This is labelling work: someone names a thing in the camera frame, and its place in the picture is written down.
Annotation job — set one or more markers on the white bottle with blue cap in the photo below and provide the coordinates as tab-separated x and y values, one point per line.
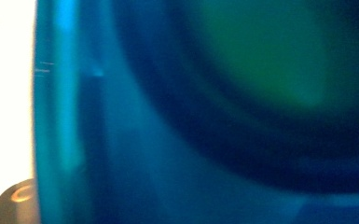
168	140

